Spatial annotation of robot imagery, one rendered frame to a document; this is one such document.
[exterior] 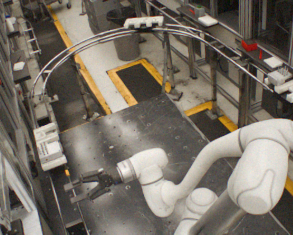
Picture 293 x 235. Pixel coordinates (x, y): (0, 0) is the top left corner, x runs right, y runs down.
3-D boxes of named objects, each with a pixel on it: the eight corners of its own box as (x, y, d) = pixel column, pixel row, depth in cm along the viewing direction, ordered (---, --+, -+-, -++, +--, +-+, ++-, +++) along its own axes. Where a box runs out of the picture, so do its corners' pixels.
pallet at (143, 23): (125, 33, 317) (123, 24, 311) (128, 27, 328) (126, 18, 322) (162, 31, 310) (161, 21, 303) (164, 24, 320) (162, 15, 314)
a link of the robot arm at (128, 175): (126, 154, 140) (113, 159, 138) (134, 168, 133) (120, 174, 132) (130, 168, 145) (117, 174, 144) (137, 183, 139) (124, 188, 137)
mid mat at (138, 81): (180, 95, 360) (180, 94, 359) (134, 113, 348) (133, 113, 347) (145, 57, 435) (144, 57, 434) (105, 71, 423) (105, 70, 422)
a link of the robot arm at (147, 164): (130, 158, 134) (141, 188, 134) (164, 144, 137) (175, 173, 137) (125, 156, 144) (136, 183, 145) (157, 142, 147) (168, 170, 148)
